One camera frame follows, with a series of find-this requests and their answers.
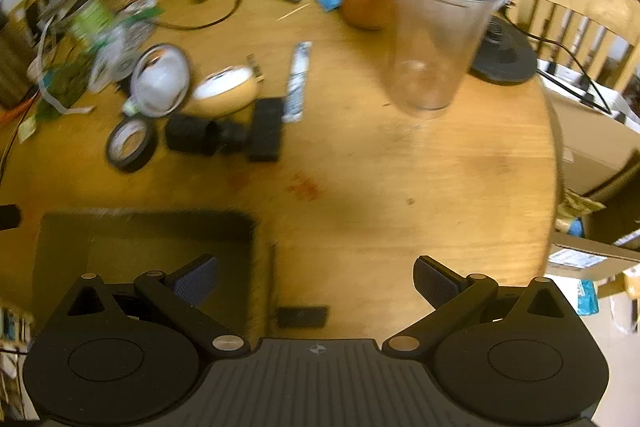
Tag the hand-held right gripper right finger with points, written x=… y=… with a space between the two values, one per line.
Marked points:
x=434 y=282

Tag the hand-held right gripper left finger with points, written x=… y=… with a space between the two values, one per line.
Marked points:
x=197 y=281

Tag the orange stick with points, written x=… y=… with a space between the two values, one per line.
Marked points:
x=12 y=114

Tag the black cylindrical adapter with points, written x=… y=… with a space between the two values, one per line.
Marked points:
x=192 y=136

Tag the clear plastic bag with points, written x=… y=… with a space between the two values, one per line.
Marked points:
x=125 y=47

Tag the labelled cardboard box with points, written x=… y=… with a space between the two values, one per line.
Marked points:
x=590 y=252

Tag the wooden toothpick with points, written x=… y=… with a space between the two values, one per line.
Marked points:
x=294 y=12

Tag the marbled blue white bar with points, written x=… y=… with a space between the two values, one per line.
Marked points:
x=298 y=79

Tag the black rectangular block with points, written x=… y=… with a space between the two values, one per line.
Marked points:
x=265 y=132

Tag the green net bag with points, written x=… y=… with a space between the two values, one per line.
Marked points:
x=67 y=79

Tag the grey cardboard box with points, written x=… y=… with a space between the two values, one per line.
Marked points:
x=585 y=142

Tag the brown cardboard box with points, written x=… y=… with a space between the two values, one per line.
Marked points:
x=150 y=237

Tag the orange fruit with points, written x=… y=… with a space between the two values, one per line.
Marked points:
x=365 y=2

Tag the green can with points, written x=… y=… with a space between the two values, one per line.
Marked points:
x=95 y=22

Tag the white plastic jar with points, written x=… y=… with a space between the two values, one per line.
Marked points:
x=160 y=82

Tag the clear plastic shaker bottle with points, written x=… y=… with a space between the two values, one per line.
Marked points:
x=435 y=32

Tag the small flat black object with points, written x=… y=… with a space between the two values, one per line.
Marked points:
x=302 y=316

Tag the black round base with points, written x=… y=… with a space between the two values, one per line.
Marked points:
x=505 y=57

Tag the tan cartoon earbuds case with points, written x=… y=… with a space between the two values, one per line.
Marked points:
x=227 y=92

